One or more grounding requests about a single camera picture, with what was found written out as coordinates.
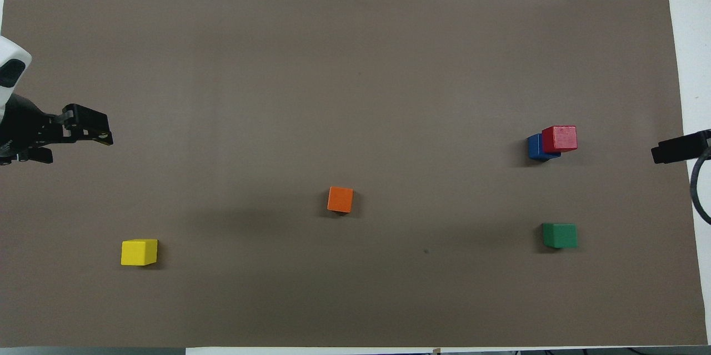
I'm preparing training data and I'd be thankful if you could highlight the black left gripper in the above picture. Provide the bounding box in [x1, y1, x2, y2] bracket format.
[0, 94, 114, 166]

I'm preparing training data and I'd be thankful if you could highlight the red block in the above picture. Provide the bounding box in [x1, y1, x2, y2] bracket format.
[542, 126, 578, 154]

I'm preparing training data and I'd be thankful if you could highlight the yellow block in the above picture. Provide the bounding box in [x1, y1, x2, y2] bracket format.
[121, 239, 159, 267]

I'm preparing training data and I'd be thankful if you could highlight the blue block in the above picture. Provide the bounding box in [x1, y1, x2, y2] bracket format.
[527, 133, 562, 162]

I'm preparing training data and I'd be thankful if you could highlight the green block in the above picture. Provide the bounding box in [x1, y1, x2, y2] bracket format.
[542, 223, 578, 249]

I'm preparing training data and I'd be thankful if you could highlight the orange block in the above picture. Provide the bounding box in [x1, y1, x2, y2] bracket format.
[327, 186, 354, 214]

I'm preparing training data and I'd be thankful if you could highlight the brown table mat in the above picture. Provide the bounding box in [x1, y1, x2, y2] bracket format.
[0, 0, 709, 347]

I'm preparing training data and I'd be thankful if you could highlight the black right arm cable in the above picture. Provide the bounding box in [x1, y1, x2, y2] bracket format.
[690, 147, 711, 225]

